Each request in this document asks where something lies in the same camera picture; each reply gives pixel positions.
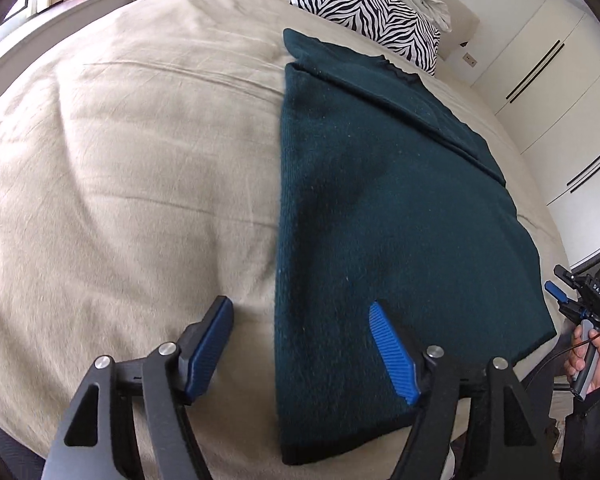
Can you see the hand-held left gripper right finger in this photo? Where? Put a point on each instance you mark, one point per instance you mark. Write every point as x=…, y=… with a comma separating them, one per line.
x=391, y=347

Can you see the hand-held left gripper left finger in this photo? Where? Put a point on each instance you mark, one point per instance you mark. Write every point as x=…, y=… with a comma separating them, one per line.
x=214, y=342

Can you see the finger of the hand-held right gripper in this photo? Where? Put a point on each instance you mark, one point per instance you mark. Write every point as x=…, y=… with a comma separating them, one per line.
x=564, y=274
x=556, y=291

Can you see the dark green knit sweater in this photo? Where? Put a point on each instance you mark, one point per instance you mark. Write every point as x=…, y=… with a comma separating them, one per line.
x=380, y=210

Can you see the person's right forearm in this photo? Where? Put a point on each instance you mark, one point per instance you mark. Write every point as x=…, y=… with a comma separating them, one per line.
x=587, y=435

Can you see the white wardrobe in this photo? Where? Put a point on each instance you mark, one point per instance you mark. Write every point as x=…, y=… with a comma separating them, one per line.
x=555, y=100

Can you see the bed with beige sheet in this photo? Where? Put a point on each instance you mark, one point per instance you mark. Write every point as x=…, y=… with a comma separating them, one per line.
x=130, y=160

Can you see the beige padded headboard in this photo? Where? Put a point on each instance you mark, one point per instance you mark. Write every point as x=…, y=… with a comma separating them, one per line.
x=462, y=22

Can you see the zebra print pillow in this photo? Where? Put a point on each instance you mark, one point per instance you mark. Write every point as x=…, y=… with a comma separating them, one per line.
x=365, y=7

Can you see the white window ledge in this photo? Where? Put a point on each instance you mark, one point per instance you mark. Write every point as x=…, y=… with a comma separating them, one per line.
x=55, y=25

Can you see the beige wall socket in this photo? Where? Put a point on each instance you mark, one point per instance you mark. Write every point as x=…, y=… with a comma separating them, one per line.
x=470, y=59

